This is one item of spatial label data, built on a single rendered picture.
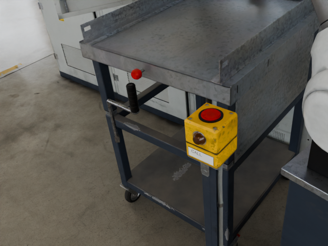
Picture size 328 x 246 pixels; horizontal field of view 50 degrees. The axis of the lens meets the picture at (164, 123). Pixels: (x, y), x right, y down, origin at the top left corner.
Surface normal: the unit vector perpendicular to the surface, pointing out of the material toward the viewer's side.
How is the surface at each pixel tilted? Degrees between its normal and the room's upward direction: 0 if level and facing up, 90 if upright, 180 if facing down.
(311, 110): 98
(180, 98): 90
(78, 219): 0
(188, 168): 0
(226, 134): 91
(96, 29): 90
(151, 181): 0
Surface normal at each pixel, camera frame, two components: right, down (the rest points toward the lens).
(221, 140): 0.76, 0.33
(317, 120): -0.85, 0.44
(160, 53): -0.11, -0.80
